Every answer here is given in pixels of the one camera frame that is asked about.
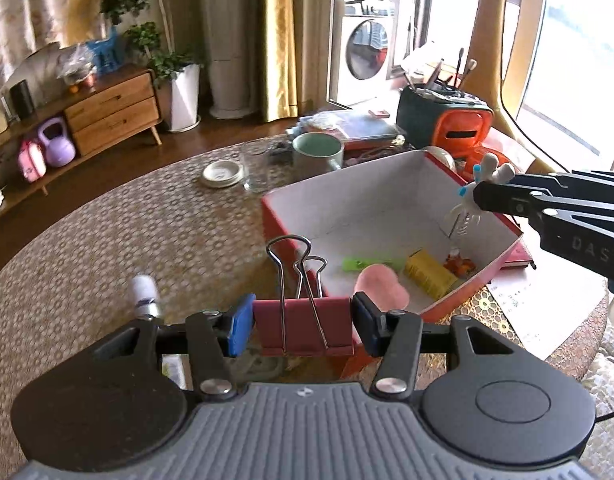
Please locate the red notebook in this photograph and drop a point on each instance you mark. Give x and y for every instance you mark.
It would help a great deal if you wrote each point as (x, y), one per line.
(519, 255)

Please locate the mint green mug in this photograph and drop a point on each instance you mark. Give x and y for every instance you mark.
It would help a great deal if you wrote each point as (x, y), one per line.
(317, 160)

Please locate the pink toy case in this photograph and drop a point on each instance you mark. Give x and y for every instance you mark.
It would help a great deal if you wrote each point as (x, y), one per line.
(32, 162)

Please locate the green bag with orange pocket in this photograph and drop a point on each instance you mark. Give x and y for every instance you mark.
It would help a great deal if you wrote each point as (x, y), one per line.
(417, 115)

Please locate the small yellow box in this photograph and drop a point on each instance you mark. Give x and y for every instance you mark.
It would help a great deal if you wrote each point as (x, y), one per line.
(429, 272)

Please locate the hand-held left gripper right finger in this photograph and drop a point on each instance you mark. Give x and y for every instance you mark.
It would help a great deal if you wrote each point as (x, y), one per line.
(369, 327)

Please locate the black speaker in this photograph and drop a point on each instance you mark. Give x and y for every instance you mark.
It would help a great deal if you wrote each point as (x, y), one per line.
(23, 97)

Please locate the purple kettlebell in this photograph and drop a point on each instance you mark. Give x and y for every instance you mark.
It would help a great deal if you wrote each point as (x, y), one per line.
(57, 150)

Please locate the red cardboard box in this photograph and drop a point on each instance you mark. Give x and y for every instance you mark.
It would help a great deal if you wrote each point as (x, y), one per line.
(367, 205)

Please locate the white round lid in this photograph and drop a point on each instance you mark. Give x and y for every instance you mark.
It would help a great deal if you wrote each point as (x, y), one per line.
(222, 174)

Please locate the round pale green bowl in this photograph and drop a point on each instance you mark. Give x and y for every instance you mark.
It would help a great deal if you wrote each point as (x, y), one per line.
(443, 157)

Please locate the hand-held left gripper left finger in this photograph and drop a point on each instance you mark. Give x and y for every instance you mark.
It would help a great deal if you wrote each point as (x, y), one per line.
(242, 327)

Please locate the white washing machine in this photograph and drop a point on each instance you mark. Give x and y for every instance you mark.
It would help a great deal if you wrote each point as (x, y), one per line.
(364, 50)

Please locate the clear drinking glass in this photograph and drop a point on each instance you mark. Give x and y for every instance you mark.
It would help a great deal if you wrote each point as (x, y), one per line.
(256, 170)

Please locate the grey-green oval tape measure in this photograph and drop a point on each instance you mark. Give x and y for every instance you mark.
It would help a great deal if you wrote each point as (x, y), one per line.
(259, 367)

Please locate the green marker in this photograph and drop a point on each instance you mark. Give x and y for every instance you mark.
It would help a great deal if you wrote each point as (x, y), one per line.
(372, 263)

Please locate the white paper sheet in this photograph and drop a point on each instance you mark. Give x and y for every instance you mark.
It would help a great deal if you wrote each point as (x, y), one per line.
(537, 310)

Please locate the clear plastic bag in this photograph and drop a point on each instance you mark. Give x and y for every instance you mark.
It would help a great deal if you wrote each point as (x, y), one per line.
(77, 67)

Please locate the white tower air conditioner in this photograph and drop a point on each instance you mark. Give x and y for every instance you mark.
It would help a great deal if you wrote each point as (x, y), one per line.
(232, 60)

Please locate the yellow curtain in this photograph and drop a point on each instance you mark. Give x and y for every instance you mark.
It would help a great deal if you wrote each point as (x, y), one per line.
(279, 35)

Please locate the white plant pot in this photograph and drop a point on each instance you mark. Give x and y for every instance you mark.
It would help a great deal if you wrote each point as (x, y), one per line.
(184, 100)

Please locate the floral hanging cloth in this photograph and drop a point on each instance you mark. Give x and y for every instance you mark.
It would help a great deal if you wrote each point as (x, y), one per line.
(27, 10)

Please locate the small orange toy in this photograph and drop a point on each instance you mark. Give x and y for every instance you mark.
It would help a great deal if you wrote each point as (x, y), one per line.
(459, 262)

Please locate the white cartoon figure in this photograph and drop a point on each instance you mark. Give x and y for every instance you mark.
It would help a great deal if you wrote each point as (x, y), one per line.
(502, 172)

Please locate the bunch of thin brushes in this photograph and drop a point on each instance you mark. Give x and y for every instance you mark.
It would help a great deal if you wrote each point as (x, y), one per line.
(459, 67)

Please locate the red binder clip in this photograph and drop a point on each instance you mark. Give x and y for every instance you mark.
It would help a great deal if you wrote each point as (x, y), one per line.
(304, 327)

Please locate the white round appliance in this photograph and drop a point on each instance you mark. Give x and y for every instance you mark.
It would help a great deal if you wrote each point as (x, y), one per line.
(42, 60)

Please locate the wooden media cabinet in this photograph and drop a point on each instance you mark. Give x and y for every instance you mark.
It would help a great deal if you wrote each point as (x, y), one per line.
(112, 110)

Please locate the stack of flat packets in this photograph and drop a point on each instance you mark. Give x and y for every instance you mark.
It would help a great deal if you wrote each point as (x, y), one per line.
(357, 127)

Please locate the blue plastic item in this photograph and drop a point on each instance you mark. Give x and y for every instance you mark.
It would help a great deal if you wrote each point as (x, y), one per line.
(107, 52)

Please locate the tan curved chair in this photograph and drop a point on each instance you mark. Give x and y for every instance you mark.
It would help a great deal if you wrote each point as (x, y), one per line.
(507, 35)

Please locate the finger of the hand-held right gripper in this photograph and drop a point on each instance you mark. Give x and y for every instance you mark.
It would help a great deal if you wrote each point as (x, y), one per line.
(502, 197)
(587, 178)

